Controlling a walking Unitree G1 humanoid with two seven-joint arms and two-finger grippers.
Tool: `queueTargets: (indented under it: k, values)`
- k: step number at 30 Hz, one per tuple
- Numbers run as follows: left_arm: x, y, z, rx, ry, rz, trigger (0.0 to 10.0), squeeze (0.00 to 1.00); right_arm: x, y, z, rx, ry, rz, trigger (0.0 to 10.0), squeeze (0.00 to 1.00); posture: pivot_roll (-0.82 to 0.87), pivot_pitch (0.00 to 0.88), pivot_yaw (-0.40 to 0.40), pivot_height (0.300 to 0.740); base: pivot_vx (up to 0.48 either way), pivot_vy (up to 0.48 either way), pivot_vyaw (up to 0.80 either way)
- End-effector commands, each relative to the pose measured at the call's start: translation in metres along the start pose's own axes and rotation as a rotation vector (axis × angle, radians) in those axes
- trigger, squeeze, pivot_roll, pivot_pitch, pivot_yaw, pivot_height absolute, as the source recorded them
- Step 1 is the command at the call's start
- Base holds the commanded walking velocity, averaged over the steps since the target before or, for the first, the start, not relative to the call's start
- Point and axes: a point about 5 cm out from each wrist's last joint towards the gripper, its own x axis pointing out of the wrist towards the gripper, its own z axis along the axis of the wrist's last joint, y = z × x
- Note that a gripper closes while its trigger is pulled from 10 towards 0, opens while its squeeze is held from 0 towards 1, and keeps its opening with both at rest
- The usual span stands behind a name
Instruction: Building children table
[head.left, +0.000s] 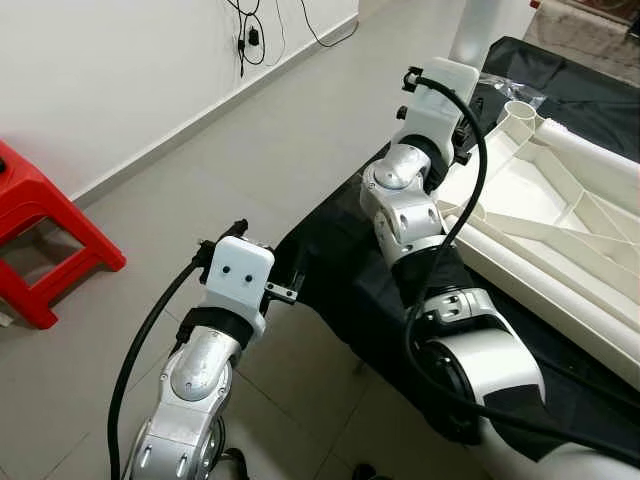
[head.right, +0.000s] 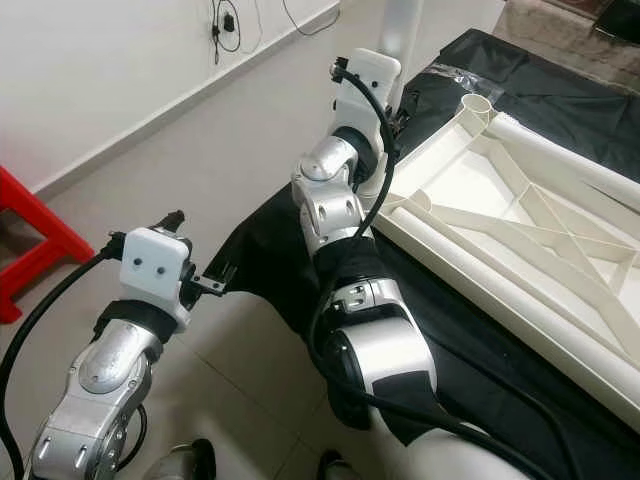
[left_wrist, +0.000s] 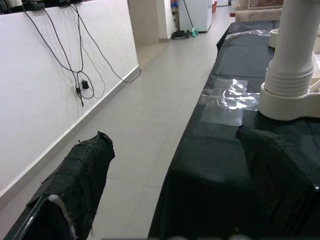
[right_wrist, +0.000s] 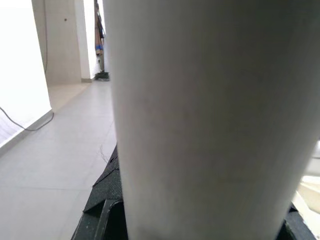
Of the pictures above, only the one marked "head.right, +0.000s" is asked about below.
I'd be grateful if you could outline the robot left leg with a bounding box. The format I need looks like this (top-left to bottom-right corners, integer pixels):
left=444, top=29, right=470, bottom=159
left=150, top=438, right=218, bottom=480

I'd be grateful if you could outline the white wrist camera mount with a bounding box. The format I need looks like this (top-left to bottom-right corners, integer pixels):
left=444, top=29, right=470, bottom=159
left=330, top=48, right=404, bottom=136
left=120, top=228, right=194, bottom=331

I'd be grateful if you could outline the black trailing power cable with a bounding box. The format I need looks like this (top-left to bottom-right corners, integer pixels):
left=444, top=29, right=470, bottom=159
left=280, top=0, right=341, bottom=36

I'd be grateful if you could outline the robot leg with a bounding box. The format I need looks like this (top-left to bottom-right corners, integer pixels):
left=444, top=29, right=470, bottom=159
left=318, top=450, right=349, bottom=480
left=150, top=438, right=218, bottom=480

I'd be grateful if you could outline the white plastic table top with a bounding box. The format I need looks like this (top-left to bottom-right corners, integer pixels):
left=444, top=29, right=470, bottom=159
left=365, top=92, right=640, bottom=436

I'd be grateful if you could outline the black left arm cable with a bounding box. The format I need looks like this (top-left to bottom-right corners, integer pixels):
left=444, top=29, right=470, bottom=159
left=0, top=240, right=126, bottom=480

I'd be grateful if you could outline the robot right leg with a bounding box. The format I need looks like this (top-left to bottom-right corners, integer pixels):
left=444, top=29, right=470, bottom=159
left=318, top=450, right=349, bottom=480

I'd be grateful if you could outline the red plastic stool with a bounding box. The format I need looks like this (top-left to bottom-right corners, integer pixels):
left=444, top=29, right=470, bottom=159
left=0, top=165, right=96, bottom=326

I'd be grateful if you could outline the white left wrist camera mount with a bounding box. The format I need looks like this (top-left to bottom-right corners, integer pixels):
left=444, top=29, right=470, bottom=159
left=120, top=228, right=194, bottom=331

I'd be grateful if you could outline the clear tape strip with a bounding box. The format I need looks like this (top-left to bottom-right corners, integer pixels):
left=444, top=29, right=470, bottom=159
left=420, top=62, right=496, bottom=101

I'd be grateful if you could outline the black looped power cable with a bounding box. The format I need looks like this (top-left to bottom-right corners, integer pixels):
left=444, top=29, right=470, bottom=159
left=210, top=0, right=261, bottom=51

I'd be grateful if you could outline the black tablecloth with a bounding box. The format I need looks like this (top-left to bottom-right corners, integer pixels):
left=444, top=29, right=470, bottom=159
left=210, top=28, right=640, bottom=480

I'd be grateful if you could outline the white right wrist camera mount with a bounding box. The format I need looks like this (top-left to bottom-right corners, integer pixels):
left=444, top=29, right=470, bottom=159
left=330, top=48, right=404, bottom=136

